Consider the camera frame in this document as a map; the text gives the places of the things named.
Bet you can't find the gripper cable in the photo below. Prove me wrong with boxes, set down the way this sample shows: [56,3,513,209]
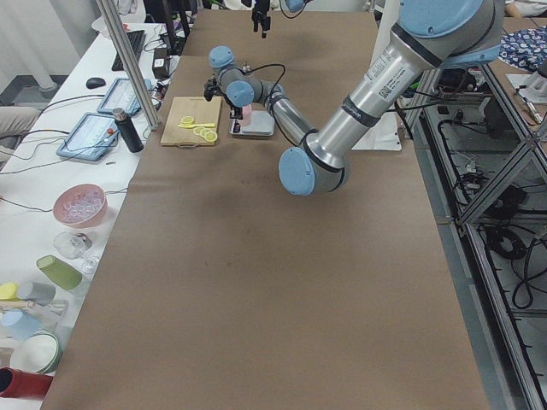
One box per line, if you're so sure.
[238,62,287,108]

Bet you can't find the white green bowl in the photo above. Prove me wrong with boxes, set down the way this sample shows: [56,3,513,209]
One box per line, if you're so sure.
[9,332,62,374]

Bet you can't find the blue cup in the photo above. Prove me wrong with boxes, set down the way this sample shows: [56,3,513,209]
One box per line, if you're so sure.
[1,309,42,341]

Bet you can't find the aluminium frame post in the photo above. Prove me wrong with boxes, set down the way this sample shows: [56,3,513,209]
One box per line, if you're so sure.
[96,0,160,131]

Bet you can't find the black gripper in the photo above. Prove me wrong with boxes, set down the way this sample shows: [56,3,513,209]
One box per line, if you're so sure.
[203,75,240,120]
[251,0,270,38]

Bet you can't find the bamboo cutting board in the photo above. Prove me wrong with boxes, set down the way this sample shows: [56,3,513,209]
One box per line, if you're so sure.
[160,97,223,147]

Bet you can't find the black keyboard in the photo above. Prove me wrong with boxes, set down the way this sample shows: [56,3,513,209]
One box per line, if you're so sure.
[111,29,147,73]

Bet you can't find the yellow plastic knife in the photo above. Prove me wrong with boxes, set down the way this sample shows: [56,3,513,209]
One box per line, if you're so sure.
[178,123,216,129]

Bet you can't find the near teach pendant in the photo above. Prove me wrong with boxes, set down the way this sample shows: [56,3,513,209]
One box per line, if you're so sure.
[56,113,119,162]

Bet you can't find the yellow cup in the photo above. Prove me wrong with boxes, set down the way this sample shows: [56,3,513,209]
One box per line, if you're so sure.
[0,282,18,302]

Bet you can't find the lemon slice four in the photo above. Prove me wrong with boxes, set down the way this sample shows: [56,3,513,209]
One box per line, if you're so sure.
[203,132,218,143]

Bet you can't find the teach pendant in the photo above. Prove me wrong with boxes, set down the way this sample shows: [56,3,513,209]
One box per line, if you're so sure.
[97,78,140,116]
[56,113,119,162]

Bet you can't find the grey cup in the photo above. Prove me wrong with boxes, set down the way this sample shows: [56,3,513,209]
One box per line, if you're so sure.
[16,281,56,304]

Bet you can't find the pink plastic cup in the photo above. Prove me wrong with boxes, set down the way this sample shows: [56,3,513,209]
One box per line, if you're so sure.
[239,103,252,126]

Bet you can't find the pink bowl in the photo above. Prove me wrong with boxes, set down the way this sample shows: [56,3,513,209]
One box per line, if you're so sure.
[53,184,108,228]

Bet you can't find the silver kitchen scale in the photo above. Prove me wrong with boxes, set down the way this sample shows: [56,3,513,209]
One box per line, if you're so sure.
[229,111,275,138]

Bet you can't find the far teach pendant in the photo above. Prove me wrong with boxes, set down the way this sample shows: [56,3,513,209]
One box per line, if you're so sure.
[97,78,140,116]

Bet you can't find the wine glass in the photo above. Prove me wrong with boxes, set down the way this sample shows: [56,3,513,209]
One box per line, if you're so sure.
[53,231,99,274]

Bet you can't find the green cup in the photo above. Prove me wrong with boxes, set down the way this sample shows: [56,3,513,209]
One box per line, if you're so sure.
[36,255,82,290]

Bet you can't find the black water bottle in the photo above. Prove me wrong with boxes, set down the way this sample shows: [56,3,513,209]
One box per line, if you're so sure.
[112,108,144,153]

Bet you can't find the red cylinder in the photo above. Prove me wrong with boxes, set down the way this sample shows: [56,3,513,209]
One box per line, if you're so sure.
[1,367,54,400]

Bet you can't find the black computer mouse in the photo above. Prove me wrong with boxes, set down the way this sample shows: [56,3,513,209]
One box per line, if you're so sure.
[85,77,106,90]

